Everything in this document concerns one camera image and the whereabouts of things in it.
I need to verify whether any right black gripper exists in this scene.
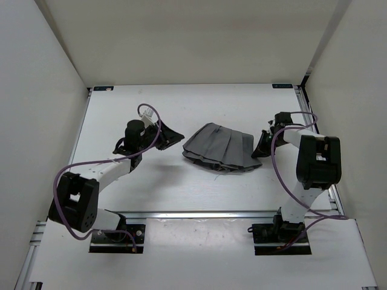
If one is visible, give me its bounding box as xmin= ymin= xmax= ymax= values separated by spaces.
xmin=251 ymin=130 xmax=288 ymax=158

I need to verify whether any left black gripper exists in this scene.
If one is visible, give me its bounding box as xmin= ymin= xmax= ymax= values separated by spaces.
xmin=137 ymin=119 xmax=184 ymax=152

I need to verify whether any grey pleated skirt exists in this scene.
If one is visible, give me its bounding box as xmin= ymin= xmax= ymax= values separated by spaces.
xmin=182 ymin=123 xmax=262 ymax=173

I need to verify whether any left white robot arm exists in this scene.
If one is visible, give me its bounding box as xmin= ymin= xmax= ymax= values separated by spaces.
xmin=48 ymin=120 xmax=184 ymax=233

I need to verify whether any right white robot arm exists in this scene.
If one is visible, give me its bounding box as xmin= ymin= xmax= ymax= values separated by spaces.
xmin=252 ymin=112 xmax=342 ymax=242

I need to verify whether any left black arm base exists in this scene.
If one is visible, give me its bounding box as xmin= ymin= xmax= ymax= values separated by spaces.
xmin=89 ymin=223 xmax=146 ymax=254

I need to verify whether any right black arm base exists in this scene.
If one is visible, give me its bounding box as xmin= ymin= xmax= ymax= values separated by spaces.
xmin=247 ymin=212 xmax=312 ymax=256

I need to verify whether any right blue table label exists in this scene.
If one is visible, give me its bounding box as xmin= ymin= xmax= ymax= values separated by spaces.
xmin=272 ymin=83 xmax=293 ymax=89

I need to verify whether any blue table label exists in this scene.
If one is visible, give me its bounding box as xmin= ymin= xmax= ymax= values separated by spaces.
xmin=272 ymin=83 xmax=293 ymax=89
xmin=93 ymin=86 xmax=114 ymax=91

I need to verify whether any left blue table label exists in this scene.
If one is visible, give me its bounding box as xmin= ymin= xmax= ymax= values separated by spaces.
xmin=93 ymin=86 xmax=114 ymax=91

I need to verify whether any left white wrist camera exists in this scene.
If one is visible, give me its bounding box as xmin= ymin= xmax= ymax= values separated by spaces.
xmin=141 ymin=108 xmax=155 ymax=127

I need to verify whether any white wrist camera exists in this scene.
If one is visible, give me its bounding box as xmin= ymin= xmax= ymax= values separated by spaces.
xmin=141 ymin=108 xmax=155 ymax=127
xmin=268 ymin=120 xmax=275 ymax=135

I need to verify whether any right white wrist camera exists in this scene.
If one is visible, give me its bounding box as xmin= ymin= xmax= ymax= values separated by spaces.
xmin=268 ymin=120 xmax=275 ymax=135

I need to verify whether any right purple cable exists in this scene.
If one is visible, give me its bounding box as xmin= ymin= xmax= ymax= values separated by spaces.
xmin=270 ymin=111 xmax=350 ymax=250

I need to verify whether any purple cable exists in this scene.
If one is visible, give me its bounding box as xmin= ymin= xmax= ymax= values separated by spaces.
xmin=270 ymin=111 xmax=350 ymax=250
xmin=53 ymin=103 xmax=163 ymax=253

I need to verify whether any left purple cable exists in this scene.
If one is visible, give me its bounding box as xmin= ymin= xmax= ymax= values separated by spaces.
xmin=53 ymin=103 xmax=163 ymax=253

